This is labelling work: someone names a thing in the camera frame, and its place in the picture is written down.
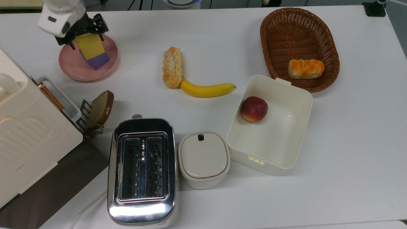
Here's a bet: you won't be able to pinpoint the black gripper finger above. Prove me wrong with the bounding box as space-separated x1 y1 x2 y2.
55 19 84 50
85 13 109 42

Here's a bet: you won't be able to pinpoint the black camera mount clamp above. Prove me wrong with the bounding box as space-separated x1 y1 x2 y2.
362 0 387 17

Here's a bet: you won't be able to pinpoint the chrome two-slot toaster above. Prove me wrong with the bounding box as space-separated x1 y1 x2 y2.
107 114 178 227

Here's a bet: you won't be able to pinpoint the white frame oven door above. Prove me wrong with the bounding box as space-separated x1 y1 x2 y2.
36 76 82 129

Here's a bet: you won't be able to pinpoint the cream white oven appliance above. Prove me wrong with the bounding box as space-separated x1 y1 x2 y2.
0 48 84 209

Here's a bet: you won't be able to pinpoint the pink ceramic plate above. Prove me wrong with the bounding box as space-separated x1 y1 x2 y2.
59 35 119 83

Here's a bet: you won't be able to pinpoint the white plastic box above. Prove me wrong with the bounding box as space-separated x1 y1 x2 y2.
226 74 314 176

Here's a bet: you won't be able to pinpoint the beige desk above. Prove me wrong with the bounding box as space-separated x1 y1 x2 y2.
0 0 44 10

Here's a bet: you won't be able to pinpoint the brown bread slice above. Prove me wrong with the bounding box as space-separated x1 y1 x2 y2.
85 90 114 130

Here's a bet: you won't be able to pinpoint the black tripod legs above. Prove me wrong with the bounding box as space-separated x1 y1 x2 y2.
127 0 154 11

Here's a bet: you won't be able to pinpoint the white lidded canister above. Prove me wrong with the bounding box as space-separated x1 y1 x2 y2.
178 131 231 190

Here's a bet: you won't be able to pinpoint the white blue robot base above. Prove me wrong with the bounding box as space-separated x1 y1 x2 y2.
162 0 202 9

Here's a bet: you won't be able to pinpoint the copper bar handle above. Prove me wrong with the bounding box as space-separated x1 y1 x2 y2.
38 82 65 111

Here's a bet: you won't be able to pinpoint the brown wicker basket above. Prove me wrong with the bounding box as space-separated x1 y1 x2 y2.
260 8 340 93

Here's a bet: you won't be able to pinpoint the white toaster power cable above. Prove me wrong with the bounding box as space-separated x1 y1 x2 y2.
69 190 108 229

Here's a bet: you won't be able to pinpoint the yellow foam cube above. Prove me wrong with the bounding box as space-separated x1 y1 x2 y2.
75 33 105 61

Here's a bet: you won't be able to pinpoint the long crusty bread pastry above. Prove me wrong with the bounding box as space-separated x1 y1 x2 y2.
162 46 184 89

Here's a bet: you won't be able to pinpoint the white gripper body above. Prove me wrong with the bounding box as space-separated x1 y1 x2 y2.
38 8 88 38

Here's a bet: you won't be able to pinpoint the orange glazed bread roll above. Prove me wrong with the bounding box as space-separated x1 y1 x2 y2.
288 59 325 80

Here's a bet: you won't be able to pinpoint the yellow banana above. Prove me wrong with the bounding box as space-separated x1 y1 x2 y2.
180 79 236 98

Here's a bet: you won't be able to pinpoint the red apple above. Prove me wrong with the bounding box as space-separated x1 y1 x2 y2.
240 96 268 124

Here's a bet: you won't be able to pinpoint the purple foam cube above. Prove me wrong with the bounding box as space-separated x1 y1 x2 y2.
79 49 110 71

